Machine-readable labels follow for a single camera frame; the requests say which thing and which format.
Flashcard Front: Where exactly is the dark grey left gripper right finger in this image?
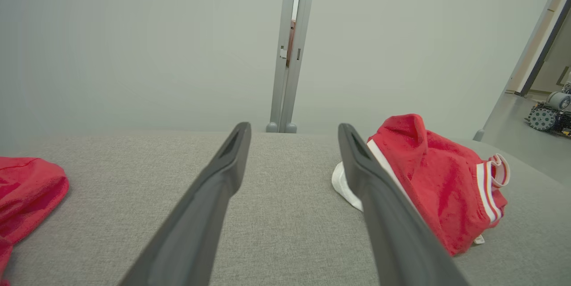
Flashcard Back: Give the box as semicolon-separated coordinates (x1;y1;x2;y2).
338;123;469;286

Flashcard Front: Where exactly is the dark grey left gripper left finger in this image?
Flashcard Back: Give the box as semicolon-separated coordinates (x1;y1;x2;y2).
118;122;252;286

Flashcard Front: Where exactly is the red jersey striped trim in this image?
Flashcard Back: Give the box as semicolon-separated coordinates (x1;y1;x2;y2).
331;114;510;256

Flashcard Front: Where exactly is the red garment white hem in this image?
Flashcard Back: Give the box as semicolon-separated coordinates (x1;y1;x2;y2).
0;157;70;286

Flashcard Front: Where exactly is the small wheeled robot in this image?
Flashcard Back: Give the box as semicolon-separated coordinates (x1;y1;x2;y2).
525;91;571;138

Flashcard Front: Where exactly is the grey partition post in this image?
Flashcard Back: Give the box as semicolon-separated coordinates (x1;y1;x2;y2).
473;0;571;141
266;0;298;133
279;0;318;133

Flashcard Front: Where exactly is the dark door frame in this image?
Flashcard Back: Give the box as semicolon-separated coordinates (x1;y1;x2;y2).
515;0;571;97

